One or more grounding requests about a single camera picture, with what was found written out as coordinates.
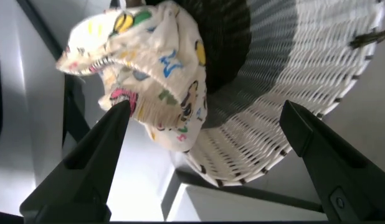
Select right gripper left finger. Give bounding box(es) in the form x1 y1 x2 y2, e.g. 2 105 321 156
19 99 133 223

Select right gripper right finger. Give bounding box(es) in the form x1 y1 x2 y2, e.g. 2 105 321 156
278 99 385 223

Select cream printed shorts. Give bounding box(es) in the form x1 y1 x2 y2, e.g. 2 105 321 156
55 0 209 153

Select black clothes rack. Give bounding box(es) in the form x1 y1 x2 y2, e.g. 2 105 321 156
16 0 325 218

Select white laundry basket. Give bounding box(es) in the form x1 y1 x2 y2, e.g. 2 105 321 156
145 0 385 188

